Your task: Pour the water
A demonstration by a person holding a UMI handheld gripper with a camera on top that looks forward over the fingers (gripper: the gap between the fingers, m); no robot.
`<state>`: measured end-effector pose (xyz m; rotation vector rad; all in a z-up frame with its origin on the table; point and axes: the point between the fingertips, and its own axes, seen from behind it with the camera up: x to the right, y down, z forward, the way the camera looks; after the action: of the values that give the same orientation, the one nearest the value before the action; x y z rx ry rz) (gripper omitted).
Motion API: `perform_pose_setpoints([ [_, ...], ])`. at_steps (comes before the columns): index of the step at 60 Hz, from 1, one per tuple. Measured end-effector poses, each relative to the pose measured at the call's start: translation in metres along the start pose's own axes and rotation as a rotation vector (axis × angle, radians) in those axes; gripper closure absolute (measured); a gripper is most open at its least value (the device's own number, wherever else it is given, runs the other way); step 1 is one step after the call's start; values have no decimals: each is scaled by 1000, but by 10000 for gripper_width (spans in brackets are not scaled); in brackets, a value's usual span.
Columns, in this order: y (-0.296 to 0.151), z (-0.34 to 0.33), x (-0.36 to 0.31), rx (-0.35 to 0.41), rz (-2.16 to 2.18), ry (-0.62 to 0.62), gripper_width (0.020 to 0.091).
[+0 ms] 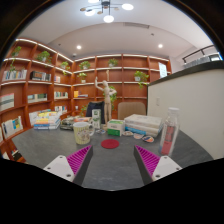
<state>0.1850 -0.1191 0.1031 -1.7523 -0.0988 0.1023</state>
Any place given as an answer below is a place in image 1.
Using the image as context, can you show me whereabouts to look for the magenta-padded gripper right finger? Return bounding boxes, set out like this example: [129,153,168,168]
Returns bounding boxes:
[133,144,183,186]

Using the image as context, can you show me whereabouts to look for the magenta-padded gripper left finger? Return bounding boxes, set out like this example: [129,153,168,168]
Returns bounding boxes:
[43,144,95,187]

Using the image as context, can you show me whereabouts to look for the clear red-labelled water bottle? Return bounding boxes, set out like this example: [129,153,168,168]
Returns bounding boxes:
[158,107,181,158]

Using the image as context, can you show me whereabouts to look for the yellow striped cartoon mug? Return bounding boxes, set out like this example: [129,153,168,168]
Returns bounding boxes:
[72,121,95,146]

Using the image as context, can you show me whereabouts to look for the dark book stack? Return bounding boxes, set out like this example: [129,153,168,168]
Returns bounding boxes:
[59,115,93,131]

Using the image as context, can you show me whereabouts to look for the colourful book stack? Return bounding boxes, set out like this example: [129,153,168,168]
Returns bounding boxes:
[33,111,63,131]

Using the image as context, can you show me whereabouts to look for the flat round red coaster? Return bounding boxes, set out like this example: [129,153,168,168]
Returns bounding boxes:
[100,138,120,150]

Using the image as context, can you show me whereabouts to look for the tall green-white carton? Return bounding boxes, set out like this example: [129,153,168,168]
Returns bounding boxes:
[91,108,102,130]

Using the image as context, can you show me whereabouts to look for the flat green-white box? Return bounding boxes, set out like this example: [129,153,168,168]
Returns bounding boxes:
[106,119,126,137]

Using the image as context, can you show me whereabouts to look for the tan upholstered chair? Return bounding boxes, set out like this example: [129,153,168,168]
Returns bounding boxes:
[117,101,147,121]

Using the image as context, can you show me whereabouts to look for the chair with dark jacket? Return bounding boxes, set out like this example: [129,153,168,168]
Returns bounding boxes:
[85,100,106,118]

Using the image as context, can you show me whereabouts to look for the wooden artist mannequin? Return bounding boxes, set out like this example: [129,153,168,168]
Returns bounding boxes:
[94,76,118,126]

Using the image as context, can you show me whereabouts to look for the wooden shelf unit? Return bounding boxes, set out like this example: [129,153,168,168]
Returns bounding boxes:
[0,37,173,164]

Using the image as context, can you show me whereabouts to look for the ceiling air vent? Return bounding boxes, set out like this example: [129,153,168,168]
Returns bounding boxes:
[123,22,151,30]

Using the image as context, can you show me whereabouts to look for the multi-globe ceiling lamp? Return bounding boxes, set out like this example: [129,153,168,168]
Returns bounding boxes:
[79,0,135,24]

